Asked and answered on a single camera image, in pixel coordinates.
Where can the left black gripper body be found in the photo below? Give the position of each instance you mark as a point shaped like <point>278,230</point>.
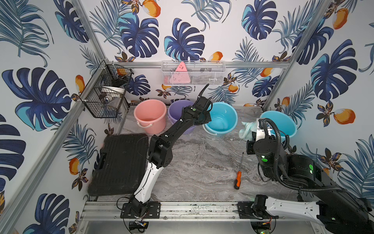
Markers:
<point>204,116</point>

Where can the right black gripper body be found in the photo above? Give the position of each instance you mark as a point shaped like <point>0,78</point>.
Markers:
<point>251,147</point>

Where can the mint green microfiber cloth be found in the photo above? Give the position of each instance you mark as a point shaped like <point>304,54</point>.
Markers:
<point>249,131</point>

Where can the teal bucket with white handle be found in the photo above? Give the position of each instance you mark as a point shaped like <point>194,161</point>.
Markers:
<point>224,119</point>

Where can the purple plastic bucket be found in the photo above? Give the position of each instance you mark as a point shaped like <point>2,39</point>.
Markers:
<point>176,108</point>

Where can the pink plastic bucket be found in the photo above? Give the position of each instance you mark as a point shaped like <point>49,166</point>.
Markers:
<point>150,115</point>

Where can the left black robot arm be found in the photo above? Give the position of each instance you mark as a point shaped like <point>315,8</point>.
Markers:
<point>160,153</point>

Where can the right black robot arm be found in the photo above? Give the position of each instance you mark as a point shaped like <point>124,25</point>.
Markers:
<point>336,209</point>

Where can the pink triangular sponge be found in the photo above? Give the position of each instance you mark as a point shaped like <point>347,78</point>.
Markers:
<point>180,75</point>

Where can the black ribbed case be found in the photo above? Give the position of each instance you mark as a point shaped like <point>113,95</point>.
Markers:
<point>121,166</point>

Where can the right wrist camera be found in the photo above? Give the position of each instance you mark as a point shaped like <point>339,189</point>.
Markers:
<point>260,134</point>

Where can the orange handled screwdriver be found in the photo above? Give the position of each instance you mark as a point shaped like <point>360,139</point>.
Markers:
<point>237,182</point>

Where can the black wire basket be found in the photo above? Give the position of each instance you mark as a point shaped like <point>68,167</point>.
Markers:
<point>107,90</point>

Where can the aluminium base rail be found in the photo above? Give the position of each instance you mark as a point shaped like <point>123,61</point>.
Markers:
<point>204,211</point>

